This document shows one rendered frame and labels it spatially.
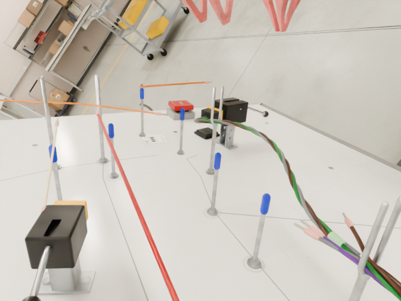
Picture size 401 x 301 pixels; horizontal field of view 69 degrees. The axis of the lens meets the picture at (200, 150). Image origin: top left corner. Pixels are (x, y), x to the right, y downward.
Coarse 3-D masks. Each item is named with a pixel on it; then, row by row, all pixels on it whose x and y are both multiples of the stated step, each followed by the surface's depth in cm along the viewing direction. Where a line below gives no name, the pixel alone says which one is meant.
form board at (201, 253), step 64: (0, 128) 59; (64, 128) 62; (128, 128) 64; (192, 128) 67; (256, 128) 70; (0, 192) 39; (64, 192) 40; (192, 192) 43; (256, 192) 44; (320, 192) 45; (384, 192) 46; (0, 256) 29; (128, 256) 31; (192, 256) 31; (320, 256) 32; (384, 256) 33
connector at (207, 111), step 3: (207, 108) 54; (219, 108) 55; (201, 111) 54; (204, 111) 53; (207, 111) 53; (210, 111) 53; (216, 111) 53; (201, 114) 54; (204, 114) 53; (207, 114) 53; (210, 114) 52; (216, 114) 52; (210, 117) 52; (216, 117) 52
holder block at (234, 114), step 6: (216, 102) 55; (228, 102) 55; (234, 102) 55; (240, 102) 56; (246, 102) 56; (222, 108) 54; (228, 108) 53; (234, 108) 54; (246, 108) 56; (228, 114) 54; (234, 114) 55; (240, 114) 56; (246, 114) 57; (228, 120) 54; (234, 120) 55; (240, 120) 57
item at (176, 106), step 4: (180, 100) 75; (184, 100) 75; (168, 104) 74; (172, 104) 72; (176, 104) 72; (180, 104) 72; (184, 104) 72; (188, 104) 72; (172, 108) 71; (176, 108) 70; (180, 108) 71; (184, 108) 71; (188, 108) 72; (192, 108) 72
